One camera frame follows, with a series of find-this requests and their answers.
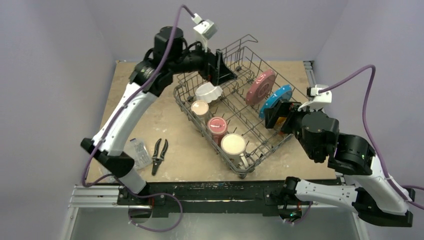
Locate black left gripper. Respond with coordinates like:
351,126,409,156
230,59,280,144
170,35,237,86

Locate yellow plate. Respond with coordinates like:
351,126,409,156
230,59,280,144
275,117,287,128

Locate blue polka dot plate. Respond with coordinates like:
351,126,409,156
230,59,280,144
258,84,293,119

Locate mauve pink plate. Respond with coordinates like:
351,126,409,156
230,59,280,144
245,69,277,106

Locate tall cream seahorse cup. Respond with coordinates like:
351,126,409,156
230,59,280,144
190,100,211,129

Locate green interior mushroom mug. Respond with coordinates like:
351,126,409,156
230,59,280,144
220,133,249,170

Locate pink ghost pattern mug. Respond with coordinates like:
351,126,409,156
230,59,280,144
206,116,228,147

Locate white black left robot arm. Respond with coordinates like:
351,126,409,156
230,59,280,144
80,20,237,205

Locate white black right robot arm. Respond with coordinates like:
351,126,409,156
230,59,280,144
264,100,415,228

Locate clear plastic screw box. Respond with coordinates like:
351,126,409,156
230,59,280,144
129,138,153,170

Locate grey wire dish rack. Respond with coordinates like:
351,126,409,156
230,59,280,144
174,34,309,182

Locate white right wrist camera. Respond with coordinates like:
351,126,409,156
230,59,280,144
297,84,333,112

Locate aluminium rail right side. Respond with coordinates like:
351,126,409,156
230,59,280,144
303,61,370,240

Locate aluminium rail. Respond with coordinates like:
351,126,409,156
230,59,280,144
303,61,370,240
68,185,119,208

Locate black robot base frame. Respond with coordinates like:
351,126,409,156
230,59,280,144
117,180,310,219

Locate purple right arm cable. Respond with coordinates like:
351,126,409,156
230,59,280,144
317,64,424,211

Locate black grey wire stripper pliers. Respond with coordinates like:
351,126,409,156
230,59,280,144
151,138,169,176

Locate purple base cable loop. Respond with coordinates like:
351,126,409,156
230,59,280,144
127,192,184,234

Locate aluminium rail front left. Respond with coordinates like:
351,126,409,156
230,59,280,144
68,185,119,208

